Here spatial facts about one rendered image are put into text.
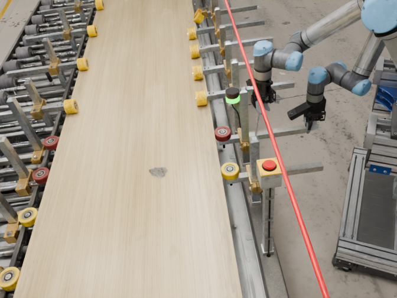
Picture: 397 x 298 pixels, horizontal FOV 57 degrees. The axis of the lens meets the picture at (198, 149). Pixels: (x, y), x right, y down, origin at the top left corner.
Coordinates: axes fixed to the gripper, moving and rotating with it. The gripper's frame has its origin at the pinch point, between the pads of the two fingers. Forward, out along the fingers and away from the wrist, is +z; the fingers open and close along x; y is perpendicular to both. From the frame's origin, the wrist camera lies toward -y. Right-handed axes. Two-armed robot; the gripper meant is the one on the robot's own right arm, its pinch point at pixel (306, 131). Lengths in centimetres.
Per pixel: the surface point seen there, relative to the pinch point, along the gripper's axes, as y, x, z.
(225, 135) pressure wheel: -40.8, -3.4, -8.1
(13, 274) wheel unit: -128, -62, -8
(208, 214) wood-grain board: -53, -47, -8
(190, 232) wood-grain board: -61, -54, -8
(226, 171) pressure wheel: -43, -26, -8
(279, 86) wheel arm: -8.0, 23.5, -12.5
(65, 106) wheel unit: -124, 32, -14
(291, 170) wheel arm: -14.5, -26.4, -2.6
